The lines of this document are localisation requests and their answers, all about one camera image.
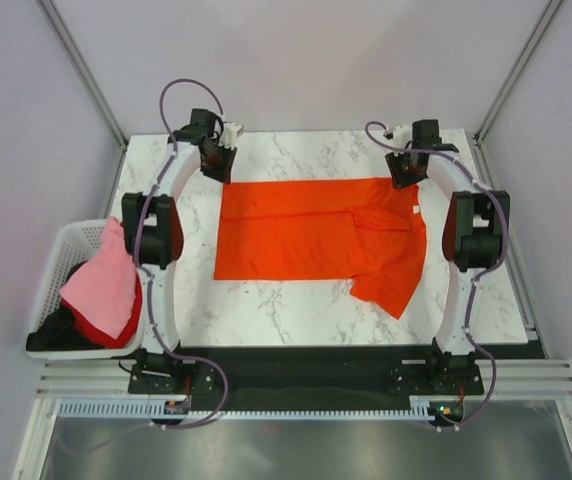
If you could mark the orange t-shirt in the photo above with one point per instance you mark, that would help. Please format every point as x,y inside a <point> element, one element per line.
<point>362,230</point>

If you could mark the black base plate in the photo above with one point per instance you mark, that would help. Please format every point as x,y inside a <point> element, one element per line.
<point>340,376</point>

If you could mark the white plastic laundry basket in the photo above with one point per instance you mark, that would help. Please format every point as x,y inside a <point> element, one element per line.
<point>75,242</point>

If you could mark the pink t-shirt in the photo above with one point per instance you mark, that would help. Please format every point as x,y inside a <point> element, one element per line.
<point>111,263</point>

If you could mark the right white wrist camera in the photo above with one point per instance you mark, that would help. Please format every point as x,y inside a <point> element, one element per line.
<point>398,135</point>

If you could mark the red t-shirt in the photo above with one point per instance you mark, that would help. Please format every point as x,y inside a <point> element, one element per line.
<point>107,316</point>

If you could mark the black t-shirt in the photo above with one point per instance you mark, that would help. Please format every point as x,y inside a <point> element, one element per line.
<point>58,332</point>

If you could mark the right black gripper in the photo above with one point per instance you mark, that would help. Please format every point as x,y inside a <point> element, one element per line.
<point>399,181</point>

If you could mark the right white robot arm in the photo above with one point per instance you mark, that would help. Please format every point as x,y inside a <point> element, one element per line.
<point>475,236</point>

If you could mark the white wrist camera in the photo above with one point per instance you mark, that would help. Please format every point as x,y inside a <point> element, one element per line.
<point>398,135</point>
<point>231,132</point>

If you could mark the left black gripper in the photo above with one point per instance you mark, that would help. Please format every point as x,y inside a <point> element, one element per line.
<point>224,174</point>

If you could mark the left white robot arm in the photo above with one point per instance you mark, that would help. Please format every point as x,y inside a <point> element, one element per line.
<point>153,233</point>

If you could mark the white slotted cable duct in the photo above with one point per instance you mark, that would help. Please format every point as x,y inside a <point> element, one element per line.
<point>170,410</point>

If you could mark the aluminium frame rails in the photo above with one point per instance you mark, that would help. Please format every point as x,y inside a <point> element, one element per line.
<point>516,380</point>

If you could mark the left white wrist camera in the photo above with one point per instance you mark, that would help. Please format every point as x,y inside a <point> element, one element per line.
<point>231,132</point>

